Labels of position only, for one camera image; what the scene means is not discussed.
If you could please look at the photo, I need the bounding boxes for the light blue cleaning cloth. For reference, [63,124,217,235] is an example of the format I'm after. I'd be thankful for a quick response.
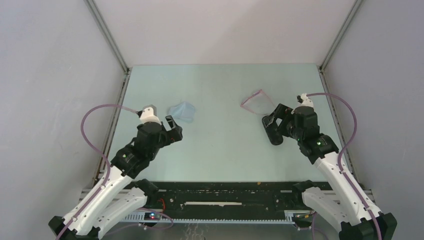
[168,101,196,123]

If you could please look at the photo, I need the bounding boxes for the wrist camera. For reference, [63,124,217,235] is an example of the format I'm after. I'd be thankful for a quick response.
[296,93,314,108]
[137,104,161,124]

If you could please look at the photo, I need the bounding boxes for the pink transparent sunglasses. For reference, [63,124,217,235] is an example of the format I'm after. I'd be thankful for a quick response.
[240,89,276,116]

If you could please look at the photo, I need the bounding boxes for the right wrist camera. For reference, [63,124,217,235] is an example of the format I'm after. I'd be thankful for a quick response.
[296,93,314,108]

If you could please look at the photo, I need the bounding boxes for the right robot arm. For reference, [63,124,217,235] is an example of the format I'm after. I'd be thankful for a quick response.
[261,104,397,240]

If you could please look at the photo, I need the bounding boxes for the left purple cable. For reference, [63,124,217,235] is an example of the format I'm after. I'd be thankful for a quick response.
[54,103,143,240]

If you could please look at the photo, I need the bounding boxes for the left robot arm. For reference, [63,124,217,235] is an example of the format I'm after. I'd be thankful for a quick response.
[48,111,183,240]

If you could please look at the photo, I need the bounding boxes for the grey cable duct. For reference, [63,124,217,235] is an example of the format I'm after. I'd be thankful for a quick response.
[120,211,295,225]

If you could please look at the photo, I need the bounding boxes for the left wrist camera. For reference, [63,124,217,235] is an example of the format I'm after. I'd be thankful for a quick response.
[137,104,161,124]

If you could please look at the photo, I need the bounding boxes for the black glasses case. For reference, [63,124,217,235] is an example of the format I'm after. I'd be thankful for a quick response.
[261,115,284,146]

